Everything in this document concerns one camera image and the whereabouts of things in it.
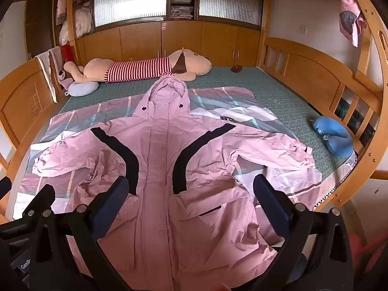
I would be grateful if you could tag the white hanging towel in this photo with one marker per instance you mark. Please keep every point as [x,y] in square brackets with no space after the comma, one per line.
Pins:
[48,72]

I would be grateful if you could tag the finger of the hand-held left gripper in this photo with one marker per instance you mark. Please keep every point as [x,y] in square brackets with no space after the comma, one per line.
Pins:
[4,188]
[41,198]

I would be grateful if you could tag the wooden bunk bed frame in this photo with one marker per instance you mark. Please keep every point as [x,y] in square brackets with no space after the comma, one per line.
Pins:
[306,66]

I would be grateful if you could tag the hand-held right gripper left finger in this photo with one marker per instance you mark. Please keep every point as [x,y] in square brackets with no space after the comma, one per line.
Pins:
[110,206]

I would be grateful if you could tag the wooden wall cabinet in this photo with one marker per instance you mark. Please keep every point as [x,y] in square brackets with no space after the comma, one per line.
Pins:
[136,41]

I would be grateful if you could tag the dark wooden door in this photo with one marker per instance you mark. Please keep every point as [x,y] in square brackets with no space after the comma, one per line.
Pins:
[39,27]

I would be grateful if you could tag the white wall switch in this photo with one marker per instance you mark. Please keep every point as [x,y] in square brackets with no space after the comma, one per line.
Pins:
[302,29]

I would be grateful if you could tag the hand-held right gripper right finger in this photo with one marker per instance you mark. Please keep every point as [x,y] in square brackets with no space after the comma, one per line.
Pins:
[272,206]

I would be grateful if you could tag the stack of magazines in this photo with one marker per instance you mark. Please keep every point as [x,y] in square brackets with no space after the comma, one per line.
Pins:
[182,1]

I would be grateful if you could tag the white bagged plush toy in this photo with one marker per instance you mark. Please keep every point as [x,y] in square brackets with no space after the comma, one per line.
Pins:
[83,21]

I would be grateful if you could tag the pink hanging garment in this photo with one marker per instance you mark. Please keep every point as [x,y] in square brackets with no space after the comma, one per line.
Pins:
[348,9]

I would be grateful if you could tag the small brown object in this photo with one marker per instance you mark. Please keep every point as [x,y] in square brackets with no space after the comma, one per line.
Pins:
[237,68]

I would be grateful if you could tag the plush dog in striped shirt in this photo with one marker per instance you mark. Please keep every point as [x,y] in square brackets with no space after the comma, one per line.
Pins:
[136,68]

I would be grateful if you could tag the pink hooded jacket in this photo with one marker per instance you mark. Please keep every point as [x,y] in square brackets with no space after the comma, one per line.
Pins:
[157,157]

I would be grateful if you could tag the red plastic item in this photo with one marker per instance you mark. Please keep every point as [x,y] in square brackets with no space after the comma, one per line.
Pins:
[368,253]

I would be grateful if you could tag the plaid bed sheet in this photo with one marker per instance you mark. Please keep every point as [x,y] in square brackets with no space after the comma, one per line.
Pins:
[227,104]

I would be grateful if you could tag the narrow frosted glass panel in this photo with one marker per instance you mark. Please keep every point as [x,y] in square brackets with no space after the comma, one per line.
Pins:
[230,4]

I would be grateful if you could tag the blue plush neck pillow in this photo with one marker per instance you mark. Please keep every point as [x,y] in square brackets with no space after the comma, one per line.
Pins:
[336,139]

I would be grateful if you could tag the purple plush toy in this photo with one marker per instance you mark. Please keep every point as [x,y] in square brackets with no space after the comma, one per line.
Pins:
[64,78]

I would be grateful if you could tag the green patterned mattress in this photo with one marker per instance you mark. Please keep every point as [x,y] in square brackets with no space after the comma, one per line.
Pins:
[272,88]

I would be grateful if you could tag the red cloth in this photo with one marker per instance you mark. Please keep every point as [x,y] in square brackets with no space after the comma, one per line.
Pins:
[67,54]

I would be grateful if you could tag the lilac neck pillow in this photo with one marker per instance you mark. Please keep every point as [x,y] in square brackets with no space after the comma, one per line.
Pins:
[82,89]

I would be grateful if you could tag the wide frosted glass panel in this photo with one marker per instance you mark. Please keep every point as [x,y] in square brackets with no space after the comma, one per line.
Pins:
[130,3]

